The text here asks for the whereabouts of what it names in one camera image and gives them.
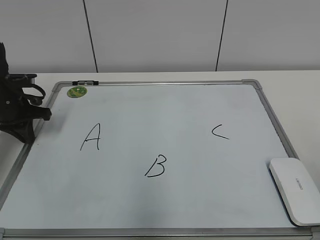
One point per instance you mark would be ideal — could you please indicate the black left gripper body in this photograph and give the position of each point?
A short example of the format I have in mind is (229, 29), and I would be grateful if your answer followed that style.
(14, 103)

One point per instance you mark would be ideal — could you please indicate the black hanging clip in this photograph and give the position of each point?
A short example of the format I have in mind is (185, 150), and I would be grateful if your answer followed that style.
(85, 83)

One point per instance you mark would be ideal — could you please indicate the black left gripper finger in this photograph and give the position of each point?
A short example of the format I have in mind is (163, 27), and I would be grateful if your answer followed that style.
(23, 131)
(37, 112)

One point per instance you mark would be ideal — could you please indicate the white whiteboard eraser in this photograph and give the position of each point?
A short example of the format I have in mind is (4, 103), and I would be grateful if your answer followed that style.
(298, 191)

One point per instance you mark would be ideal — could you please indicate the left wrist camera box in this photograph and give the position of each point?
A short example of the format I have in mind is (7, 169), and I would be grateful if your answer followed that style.
(22, 79)

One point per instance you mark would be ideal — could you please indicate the white magnetic whiteboard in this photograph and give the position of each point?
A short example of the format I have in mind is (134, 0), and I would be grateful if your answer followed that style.
(152, 160)

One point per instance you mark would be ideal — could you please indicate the green round magnet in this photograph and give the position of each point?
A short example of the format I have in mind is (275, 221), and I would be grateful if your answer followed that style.
(77, 92)

